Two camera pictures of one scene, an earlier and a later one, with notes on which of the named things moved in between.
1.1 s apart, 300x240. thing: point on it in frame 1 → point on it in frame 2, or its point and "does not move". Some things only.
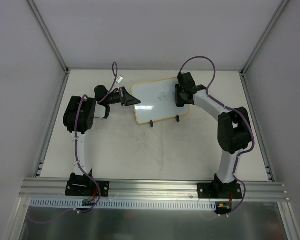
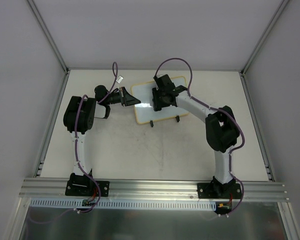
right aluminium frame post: (276, 16) does not move
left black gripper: (123, 96) does not move
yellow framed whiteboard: (158, 100) does not move
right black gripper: (178, 95) → (155, 99)
